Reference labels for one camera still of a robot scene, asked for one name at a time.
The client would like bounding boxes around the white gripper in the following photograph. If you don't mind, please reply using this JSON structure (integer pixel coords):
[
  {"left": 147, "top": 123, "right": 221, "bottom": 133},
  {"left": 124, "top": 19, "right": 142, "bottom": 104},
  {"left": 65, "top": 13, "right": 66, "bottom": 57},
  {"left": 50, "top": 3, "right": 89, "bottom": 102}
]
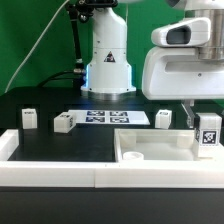
[{"left": 142, "top": 47, "right": 224, "bottom": 128}]

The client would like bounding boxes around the black cable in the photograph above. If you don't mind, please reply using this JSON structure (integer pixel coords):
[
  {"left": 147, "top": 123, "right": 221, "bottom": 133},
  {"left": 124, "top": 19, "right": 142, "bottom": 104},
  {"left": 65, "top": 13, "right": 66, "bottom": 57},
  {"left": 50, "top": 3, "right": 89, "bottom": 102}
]
[{"left": 37, "top": 69, "right": 84, "bottom": 88}]

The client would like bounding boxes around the white U-shaped fence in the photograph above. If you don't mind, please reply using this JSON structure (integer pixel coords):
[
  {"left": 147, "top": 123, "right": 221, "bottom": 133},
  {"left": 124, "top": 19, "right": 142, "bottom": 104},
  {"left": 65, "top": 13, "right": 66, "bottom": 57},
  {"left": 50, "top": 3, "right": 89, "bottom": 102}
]
[{"left": 0, "top": 129, "right": 224, "bottom": 189}]

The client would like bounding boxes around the AprilTag base sheet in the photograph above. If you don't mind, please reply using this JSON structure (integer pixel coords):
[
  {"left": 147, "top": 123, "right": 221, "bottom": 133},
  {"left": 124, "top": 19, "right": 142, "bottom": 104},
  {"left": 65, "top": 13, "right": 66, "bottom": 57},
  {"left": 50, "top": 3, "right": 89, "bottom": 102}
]
[{"left": 70, "top": 110, "right": 150, "bottom": 125}]

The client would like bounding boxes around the white cable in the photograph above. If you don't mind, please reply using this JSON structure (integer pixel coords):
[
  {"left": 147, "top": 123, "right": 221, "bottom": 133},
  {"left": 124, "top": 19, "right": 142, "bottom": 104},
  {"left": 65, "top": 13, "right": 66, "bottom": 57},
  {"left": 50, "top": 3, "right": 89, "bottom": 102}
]
[{"left": 3, "top": 0, "right": 72, "bottom": 94}]

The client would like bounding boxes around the white square tabletop part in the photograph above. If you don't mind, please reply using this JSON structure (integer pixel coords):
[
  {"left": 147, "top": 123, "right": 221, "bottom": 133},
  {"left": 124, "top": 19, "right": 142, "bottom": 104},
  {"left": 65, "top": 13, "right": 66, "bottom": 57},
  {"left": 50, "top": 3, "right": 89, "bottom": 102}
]
[{"left": 114, "top": 129, "right": 196, "bottom": 162}]

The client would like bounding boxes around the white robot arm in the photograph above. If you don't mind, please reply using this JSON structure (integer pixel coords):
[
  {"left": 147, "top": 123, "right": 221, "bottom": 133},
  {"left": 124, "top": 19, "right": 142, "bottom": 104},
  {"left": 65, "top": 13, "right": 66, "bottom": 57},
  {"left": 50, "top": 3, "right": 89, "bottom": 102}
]
[{"left": 82, "top": 0, "right": 224, "bottom": 126}]

